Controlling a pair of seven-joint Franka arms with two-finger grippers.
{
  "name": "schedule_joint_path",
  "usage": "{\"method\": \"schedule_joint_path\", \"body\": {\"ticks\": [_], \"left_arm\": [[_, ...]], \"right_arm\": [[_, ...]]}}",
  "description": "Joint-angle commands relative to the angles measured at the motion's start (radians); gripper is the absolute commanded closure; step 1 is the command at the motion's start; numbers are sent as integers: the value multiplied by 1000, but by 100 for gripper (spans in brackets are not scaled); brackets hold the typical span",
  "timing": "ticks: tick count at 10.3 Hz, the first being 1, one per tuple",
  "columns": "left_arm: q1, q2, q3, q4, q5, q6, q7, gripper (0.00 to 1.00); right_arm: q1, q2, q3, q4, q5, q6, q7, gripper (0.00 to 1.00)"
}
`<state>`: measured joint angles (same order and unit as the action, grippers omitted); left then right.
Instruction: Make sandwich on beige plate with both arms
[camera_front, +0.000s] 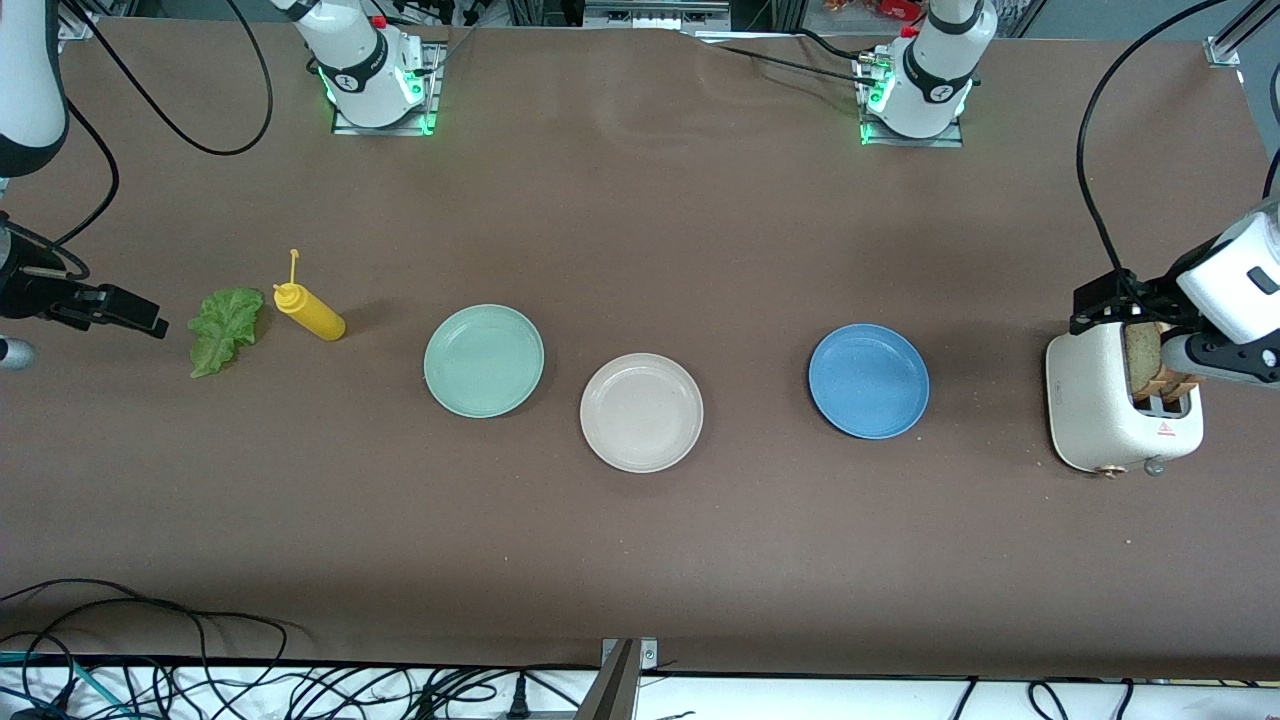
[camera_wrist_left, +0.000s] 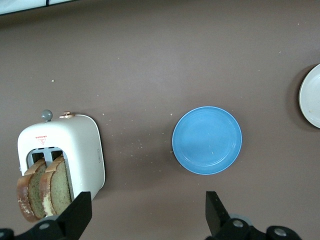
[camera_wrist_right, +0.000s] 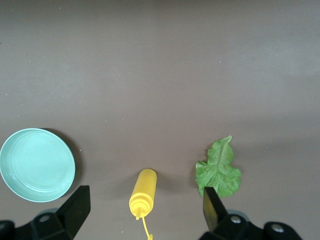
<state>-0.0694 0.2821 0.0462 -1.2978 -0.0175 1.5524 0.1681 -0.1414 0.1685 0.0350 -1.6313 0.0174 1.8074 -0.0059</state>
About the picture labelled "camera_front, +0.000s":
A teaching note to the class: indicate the brown bread slice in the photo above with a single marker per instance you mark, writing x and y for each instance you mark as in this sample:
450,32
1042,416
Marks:
1180,390
1143,362

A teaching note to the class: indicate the green lettuce leaf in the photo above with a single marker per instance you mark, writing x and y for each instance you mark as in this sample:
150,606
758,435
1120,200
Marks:
225,325

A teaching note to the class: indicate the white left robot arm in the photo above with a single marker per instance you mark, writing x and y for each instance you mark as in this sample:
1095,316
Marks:
935,70

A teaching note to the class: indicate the blue plate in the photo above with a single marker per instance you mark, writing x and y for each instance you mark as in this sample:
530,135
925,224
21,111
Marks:
868,381

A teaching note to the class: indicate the mint green plate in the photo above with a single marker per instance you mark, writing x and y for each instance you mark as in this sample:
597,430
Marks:
484,360

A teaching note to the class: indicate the beige plate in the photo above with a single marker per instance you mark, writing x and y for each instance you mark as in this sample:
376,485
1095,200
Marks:
641,412

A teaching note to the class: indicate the white toaster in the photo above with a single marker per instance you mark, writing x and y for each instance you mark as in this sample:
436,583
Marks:
1090,400

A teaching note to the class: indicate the yellow squeeze bottle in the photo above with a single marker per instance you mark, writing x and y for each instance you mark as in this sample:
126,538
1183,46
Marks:
315,318

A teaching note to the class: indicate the red packaging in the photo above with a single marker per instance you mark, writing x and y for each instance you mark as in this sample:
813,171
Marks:
895,8

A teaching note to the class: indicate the grey metal box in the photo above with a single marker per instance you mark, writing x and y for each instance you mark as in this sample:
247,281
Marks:
655,14

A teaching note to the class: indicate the black power plug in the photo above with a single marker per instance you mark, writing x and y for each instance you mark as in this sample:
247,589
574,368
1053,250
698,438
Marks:
517,702

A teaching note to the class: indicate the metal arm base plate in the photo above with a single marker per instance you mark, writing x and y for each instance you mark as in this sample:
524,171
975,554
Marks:
350,128
945,141

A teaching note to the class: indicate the aluminium frame profile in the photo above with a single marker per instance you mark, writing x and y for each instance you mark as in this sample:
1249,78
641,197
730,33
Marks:
82,25
1224,50
612,695

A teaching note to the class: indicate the metal corner bracket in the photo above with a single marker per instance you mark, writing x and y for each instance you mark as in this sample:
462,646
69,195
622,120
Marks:
648,655

